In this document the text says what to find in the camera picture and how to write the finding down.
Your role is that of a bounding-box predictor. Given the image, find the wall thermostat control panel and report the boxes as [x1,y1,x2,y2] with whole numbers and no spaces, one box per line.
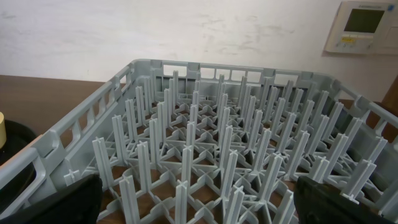
[324,1,397,55]

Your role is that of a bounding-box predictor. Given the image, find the round black serving tray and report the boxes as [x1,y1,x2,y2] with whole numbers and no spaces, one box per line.
[0,119,38,215]

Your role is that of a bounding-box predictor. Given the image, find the yellow bowl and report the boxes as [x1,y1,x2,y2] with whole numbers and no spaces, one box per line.
[0,112,7,149]

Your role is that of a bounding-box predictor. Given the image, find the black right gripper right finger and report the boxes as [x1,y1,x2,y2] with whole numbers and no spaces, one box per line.
[294,176,393,224]

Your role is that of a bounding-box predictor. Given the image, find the grey plastic dishwasher rack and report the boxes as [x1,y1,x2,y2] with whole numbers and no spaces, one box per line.
[1,59,397,223]

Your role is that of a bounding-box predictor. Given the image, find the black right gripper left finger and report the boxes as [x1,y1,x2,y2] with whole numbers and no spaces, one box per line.
[1,174,103,224]

